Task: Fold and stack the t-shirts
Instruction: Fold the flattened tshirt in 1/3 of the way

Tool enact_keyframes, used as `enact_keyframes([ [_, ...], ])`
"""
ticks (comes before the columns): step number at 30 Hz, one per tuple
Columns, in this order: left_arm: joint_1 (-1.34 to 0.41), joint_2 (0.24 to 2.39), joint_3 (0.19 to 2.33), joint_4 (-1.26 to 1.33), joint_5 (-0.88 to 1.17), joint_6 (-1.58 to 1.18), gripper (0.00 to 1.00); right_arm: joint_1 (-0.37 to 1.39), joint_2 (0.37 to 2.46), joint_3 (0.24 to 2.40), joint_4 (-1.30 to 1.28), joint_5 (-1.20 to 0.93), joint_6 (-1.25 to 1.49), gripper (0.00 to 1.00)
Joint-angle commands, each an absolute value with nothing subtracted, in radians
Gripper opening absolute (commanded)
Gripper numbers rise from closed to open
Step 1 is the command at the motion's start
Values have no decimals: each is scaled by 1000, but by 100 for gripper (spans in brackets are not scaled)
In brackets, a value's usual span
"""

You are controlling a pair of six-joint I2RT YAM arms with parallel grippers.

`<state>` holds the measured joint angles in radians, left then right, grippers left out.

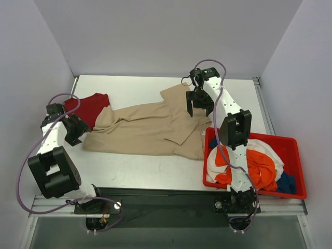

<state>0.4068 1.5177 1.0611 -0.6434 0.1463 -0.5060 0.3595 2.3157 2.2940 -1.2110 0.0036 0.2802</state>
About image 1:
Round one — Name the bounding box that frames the beige t shirt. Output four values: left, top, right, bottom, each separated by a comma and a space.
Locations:
82, 85, 212, 160

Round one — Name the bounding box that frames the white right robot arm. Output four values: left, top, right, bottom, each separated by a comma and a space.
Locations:
186, 67, 258, 215

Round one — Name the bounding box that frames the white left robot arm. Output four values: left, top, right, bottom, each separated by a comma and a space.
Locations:
27, 104, 105, 214

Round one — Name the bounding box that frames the folded red t shirt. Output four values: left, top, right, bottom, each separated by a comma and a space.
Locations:
74, 93, 110, 130

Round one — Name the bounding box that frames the white t shirt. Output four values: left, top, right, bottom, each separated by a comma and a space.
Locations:
206, 139, 284, 183

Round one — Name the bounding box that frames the orange t shirt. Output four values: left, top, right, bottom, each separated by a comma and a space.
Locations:
212, 148, 278, 191

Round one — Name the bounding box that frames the red plastic bin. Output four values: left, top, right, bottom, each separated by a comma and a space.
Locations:
203, 128, 307, 200

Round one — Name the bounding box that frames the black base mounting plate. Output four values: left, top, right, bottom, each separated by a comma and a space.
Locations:
74, 188, 261, 230

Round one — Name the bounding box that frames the blue t shirt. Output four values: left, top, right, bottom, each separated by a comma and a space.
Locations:
276, 172, 297, 195

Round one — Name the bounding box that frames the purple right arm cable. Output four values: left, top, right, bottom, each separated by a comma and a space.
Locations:
195, 59, 261, 233

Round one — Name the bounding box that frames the aluminium table frame rail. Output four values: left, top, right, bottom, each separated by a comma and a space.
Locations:
252, 77, 275, 135

